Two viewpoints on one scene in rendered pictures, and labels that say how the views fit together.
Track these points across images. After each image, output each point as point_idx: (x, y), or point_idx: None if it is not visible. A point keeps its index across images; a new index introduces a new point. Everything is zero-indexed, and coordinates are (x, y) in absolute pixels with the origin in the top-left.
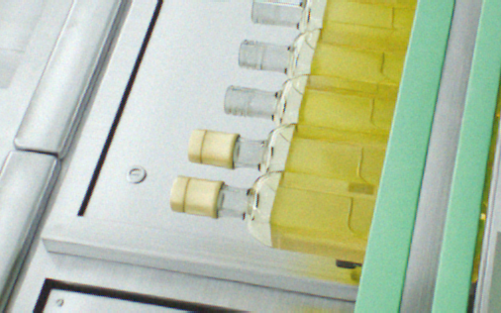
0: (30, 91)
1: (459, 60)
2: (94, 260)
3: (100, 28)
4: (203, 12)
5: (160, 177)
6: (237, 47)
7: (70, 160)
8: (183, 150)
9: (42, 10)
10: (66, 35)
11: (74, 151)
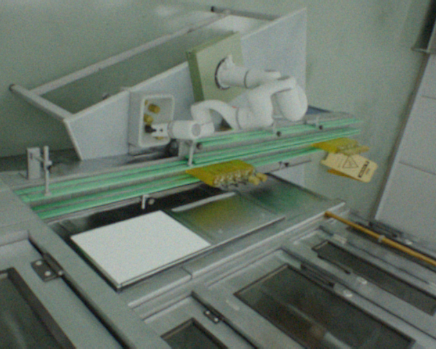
0: (275, 241)
1: (219, 139)
2: None
3: (252, 236)
4: (225, 226)
5: (257, 212)
6: (223, 219)
7: (274, 220)
8: (250, 212)
9: (261, 259)
10: (261, 239)
11: (273, 221)
